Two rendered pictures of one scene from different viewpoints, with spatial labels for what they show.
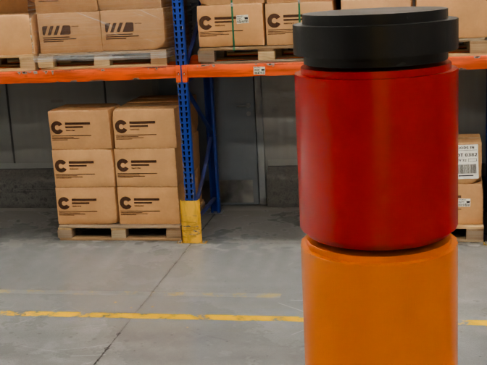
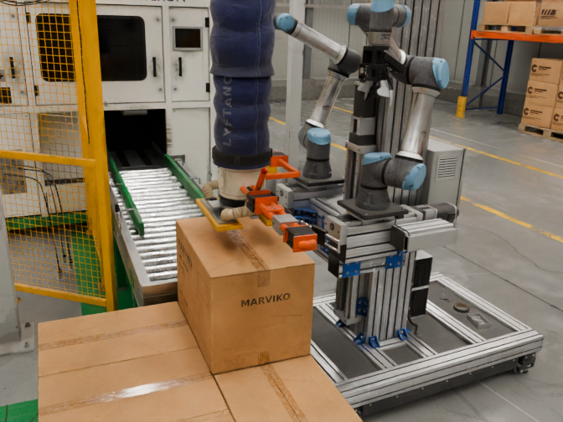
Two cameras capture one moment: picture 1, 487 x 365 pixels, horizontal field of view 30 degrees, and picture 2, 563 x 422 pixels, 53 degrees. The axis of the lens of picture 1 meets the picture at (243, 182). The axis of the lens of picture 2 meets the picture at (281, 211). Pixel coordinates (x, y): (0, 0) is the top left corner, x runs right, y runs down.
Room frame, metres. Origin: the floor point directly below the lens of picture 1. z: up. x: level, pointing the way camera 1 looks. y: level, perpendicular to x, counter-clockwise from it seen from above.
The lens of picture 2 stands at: (-0.87, -3.51, 1.82)
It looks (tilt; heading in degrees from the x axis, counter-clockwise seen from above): 19 degrees down; 53
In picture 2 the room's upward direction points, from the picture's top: 2 degrees clockwise
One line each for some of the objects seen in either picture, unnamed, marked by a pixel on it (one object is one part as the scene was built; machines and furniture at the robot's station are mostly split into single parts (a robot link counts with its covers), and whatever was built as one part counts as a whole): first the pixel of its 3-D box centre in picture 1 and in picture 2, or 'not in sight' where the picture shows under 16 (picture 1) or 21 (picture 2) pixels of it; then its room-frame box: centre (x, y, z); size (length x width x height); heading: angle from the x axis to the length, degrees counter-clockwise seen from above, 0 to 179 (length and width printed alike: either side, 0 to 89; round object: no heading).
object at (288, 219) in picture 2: not in sight; (285, 224); (0.16, -2.18, 1.18); 0.07 x 0.07 x 0.04; 75
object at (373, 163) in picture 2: not in sight; (377, 167); (0.85, -1.91, 1.20); 0.13 x 0.12 x 0.14; 105
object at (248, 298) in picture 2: not in sight; (239, 283); (0.28, -1.73, 0.74); 0.60 x 0.40 x 0.40; 75
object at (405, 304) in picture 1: (379, 312); not in sight; (0.28, -0.04, 2.24); 0.05 x 0.05 x 0.05
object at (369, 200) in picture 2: not in sight; (373, 193); (0.85, -1.90, 1.09); 0.15 x 0.15 x 0.10
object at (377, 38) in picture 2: not in sight; (379, 38); (0.59, -2.11, 1.74); 0.08 x 0.08 x 0.05
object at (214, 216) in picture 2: not in sight; (218, 209); (0.19, -1.70, 1.08); 0.34 x 0.10 x 0.05; 75
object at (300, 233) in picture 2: not in sight; (299, 238); (0.12, -2.31, 1.18); 0.08 x 0.07 x 0.05; 75
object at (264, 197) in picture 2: not in sight; (262, 201); (0.22, -1.97, 1.18); 0.10 x 0.08 x 0.06; 165
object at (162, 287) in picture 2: not in sight; (214, 280); (0.37, -1.36, 0.58); 0.70 x 0.03 x 0.06; 166
